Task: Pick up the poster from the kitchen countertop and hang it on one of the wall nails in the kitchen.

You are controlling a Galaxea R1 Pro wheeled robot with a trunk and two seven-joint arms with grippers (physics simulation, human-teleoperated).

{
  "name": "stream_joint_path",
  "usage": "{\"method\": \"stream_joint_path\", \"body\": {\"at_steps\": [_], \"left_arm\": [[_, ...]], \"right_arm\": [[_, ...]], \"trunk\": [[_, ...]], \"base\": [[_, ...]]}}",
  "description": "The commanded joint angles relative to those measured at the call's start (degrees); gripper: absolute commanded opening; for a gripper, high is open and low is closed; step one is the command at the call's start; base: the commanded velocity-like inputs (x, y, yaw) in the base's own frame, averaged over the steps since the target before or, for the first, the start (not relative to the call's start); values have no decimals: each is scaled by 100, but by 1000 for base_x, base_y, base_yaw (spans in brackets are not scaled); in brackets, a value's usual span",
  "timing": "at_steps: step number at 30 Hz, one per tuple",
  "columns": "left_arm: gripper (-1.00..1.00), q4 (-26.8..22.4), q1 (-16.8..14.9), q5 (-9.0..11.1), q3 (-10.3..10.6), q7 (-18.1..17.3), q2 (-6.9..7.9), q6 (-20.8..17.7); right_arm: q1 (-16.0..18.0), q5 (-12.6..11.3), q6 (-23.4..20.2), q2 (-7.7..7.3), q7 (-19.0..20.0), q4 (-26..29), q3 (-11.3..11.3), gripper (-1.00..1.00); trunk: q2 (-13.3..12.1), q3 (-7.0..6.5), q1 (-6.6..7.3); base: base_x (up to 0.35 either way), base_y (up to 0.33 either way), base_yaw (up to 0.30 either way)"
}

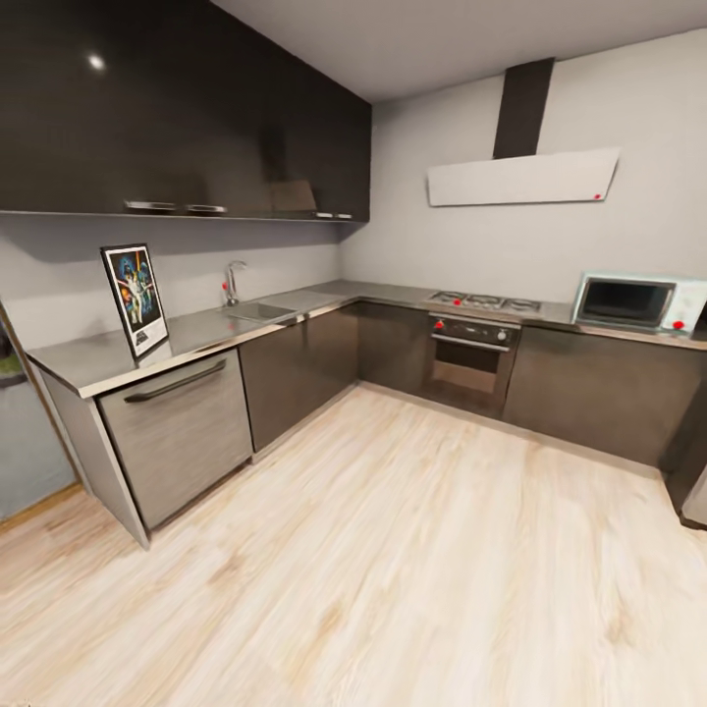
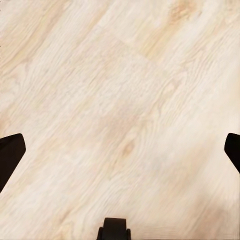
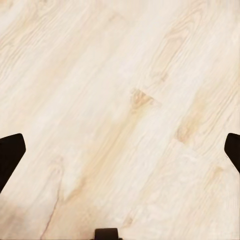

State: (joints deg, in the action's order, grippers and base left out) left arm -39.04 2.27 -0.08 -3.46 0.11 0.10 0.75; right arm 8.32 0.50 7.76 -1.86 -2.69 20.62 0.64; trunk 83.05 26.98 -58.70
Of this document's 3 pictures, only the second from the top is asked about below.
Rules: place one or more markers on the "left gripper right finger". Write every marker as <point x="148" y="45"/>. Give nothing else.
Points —
<point x="232" y="149"/>

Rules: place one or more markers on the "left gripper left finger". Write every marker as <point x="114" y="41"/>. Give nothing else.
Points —
<point x="12" y="149"/>

